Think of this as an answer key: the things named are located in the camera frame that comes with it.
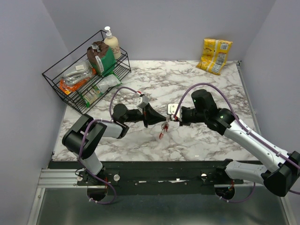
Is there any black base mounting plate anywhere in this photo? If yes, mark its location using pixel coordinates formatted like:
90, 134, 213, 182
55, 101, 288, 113
48, 160, 274, 196

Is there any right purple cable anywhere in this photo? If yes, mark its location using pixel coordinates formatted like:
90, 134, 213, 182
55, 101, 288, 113
172, 83, 300, 203

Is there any orange snack packet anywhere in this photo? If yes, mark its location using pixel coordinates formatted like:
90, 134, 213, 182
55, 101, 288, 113
60, 79, 88, 95

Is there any black wire rack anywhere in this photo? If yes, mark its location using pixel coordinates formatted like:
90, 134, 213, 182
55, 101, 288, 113
42, 30, 131, 114

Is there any metal red key organizer plate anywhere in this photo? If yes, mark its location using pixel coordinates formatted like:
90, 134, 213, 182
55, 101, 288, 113
159, 120, 169, 140

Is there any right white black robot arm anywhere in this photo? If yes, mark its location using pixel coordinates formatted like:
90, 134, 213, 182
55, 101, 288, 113
175, 89, 300, 197

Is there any brown green bag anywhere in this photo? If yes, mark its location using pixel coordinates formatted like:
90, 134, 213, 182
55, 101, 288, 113
86, 41, 116, 77

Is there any purple cable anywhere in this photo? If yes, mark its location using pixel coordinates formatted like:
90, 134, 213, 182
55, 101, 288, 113
172, 83, 300, 203
77, 86, 143, 205

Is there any cream pump lotion bottle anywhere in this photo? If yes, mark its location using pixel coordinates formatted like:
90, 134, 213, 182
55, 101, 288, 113
104, 26, 121, 60

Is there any yellow chips bag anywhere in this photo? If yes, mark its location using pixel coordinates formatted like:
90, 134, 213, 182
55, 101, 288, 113
196, 38, 233, 75

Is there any green white snack packet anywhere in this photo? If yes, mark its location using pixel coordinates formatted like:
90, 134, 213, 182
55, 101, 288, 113
81, 73, 122, 108

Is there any clear plastic packet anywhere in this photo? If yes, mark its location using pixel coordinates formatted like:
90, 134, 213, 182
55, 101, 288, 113
62, 61, 93, 85

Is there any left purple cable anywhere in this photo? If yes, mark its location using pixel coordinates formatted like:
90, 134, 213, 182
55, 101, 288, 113
77, 86, 143, 205

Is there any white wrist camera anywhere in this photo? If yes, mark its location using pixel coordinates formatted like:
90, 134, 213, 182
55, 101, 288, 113
136, 95, 149, 109
167, 104, 182, 122

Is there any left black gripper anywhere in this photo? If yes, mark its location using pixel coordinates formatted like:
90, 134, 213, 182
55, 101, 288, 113
123, 103, 166, 128

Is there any aluminium rail frame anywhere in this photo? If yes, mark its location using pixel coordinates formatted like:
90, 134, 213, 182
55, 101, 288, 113
28, 167, 296, 225

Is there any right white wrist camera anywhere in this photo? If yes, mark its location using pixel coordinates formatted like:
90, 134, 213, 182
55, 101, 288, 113
167, 104, 182, 122

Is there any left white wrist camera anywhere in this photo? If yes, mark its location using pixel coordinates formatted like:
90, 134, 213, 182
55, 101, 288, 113
136, 95, 149, 109

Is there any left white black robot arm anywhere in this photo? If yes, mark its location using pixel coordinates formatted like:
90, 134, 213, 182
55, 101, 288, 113
62, 104, 166, 185

